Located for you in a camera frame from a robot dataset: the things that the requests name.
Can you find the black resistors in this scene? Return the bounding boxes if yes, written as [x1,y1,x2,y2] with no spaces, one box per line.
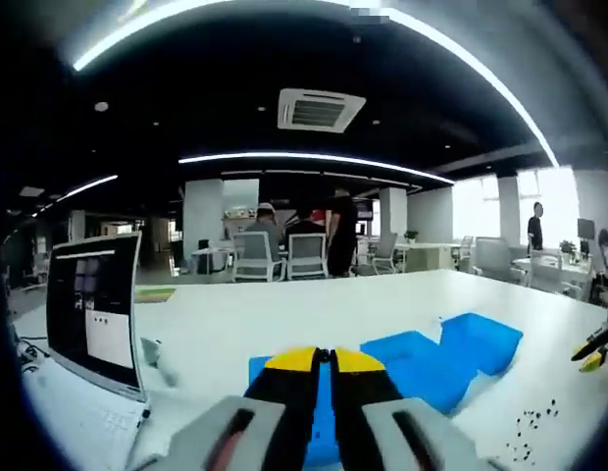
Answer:
[504,397,560,465]

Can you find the long ceiling light strip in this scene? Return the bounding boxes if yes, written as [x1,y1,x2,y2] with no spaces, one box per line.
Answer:
[72,0,561,169]

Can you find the blue plastic bin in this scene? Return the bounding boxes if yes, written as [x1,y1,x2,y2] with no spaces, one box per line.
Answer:
[358,329,481,417]
[247,355,345,468]
[439,312,525,379]

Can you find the tangled black cables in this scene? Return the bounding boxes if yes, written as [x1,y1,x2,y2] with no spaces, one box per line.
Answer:
[12,333,53,367]

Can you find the green flat mat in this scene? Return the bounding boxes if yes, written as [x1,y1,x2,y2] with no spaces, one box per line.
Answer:
[132,287,178,304]

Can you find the short ceiling light strip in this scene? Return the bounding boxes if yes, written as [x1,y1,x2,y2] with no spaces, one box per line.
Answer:
[31,174,120,218]

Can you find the grey crumpled wrapper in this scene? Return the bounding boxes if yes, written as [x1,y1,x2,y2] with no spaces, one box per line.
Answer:
[139,337,181,388]

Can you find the white office chair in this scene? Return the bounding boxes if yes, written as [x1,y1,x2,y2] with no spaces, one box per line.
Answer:
[286,232,329,282]
[232,231,286,284]
[355,231,399,276]

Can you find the grey office chair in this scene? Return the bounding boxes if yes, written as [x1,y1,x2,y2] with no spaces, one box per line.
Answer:
[473,235,526,284]

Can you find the grey laptop cable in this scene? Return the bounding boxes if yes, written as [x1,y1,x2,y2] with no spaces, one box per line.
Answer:
[128,405,153,467]

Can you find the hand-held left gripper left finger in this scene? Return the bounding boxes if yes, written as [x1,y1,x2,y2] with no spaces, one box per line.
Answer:
[167,345,320,471]

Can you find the ceiling air conditioner vent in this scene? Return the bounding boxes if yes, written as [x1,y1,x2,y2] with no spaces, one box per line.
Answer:
[277,87,368,134]

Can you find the silver laptop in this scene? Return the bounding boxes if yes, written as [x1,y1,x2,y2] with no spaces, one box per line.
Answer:
[20,231,153,471]

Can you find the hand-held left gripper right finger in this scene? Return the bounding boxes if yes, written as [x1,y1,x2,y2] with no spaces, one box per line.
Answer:
[329,346,482,471]

